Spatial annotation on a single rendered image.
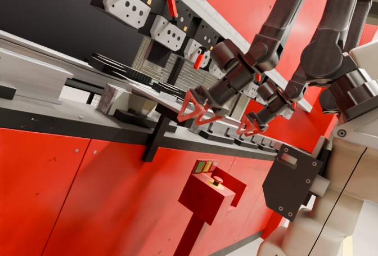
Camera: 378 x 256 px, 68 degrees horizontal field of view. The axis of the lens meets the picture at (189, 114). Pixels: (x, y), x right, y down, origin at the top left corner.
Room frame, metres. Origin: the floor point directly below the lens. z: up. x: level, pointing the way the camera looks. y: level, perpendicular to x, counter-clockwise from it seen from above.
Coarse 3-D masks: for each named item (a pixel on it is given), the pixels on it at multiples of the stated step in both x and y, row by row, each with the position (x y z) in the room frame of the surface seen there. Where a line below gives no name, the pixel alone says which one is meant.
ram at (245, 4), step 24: (192, 0) 1.04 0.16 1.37; (216, 0) 1.14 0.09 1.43; (240, 0) 1.27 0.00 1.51; (264, 0) 1.42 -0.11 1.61; (312, 0) 1.85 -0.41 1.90; (216, 24) 1.20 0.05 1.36; (240, 24) 1.33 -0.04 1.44; (312, 24) 2.00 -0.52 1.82; (240, 48) 1.41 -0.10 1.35; (288, 48) 1.84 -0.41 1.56; (288, 72) 1.99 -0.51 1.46; (312, 96) 2.65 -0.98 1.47
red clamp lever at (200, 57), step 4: (200, 48) 1.15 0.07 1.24; (204, 48) 1.13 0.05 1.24; (208, 48) 1.14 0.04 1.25; (204, 52) 1.14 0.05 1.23; (200, 56) 1.13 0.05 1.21; (196, 60) 1.14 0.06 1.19; (200, 60) 1.13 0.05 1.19; (196, 64) 1.13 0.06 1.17; (200, 64) 1.14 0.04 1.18; (196, 68) 1.13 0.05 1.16
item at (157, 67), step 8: (152, 40) 1.02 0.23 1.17; (152, 48) 1.02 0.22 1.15; (160, 48) 1.04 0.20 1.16; (144, 56) 1.02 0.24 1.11; (152, 56) 1.03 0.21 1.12; (160, 56) 1.06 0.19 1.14; (168, 56) 1.09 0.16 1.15; (144, 64) 1.02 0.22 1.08; (152, 64) 1.05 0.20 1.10; (160, 64) 1.07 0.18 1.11
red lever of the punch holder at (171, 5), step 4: (168, 0) 0.92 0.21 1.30; (172, 0) 0.92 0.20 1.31; (168, 4) 0.93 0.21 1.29; (172, 4) 0.92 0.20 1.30; (172, 8) 0.93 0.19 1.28; (172, 12) 0.94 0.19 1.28; (176, 12) 0.95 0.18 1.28; (172, 16) 0.96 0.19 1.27; (172, 20) 0.97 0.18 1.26; (176, 20) 0.97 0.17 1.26; (172, 24) 0.98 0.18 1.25; (176, 24) 0.96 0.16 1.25
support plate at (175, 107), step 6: (132, 84) 0.99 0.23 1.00; (138, 90) 0.94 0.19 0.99; (144, 90) 0.97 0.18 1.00; (150, 96) 0.90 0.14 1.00; (156, 96) 0.95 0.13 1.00; (162, 102) 0.87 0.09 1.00; (168, 102) 0.92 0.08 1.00; (174, 108) 0.84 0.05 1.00; (180, 108) 0.91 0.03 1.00; (186, 108) 1.03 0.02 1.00; (186, 114) 0.85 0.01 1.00
